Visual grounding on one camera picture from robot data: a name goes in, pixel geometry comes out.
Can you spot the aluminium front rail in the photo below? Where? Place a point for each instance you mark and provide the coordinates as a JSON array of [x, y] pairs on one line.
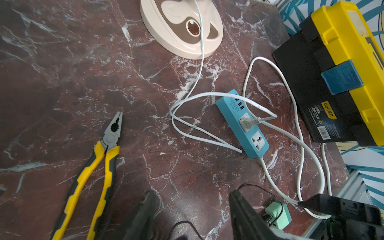
[[354, 189]]

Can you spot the green power adapter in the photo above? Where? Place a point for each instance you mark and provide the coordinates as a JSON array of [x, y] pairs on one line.
[[277, 215]]

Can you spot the beige desk fan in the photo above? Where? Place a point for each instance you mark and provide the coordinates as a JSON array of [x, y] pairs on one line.
[[189, 29]]

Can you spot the yellow black toolbox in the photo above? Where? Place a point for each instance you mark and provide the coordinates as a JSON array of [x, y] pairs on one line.
[[335, 70]]

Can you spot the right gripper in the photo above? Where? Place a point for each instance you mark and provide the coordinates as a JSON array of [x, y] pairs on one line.
[[349, 220]]

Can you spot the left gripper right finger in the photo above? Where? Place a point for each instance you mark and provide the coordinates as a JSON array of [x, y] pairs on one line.
[[248, 225]]

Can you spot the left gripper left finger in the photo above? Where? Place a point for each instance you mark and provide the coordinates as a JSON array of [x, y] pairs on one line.
[[140, 223]]

